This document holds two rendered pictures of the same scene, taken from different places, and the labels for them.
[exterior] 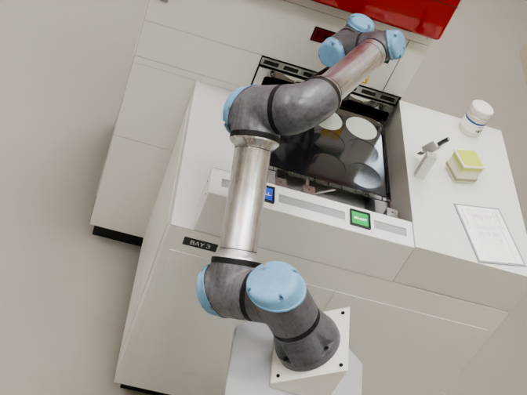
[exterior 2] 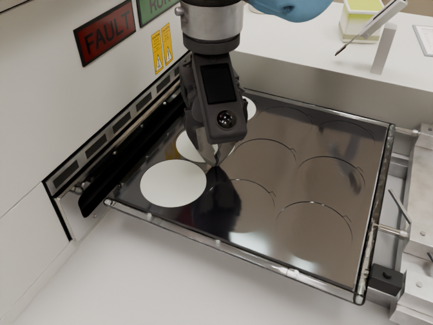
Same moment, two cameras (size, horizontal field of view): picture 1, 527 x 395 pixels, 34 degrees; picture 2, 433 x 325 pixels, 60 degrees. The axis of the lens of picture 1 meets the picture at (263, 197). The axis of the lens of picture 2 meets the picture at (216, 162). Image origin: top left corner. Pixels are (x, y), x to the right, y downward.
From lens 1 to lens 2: 2.14 m
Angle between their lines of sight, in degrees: 38
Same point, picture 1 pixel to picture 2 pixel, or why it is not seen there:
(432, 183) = (388, 62)
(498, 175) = not seen: hidden behind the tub
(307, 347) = not seen: outside the picture
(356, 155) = (296, 133)
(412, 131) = (272, 49)
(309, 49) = (94, 86)
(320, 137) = (254, 166)
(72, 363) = not seen: outside the picture
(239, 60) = (17, 236)
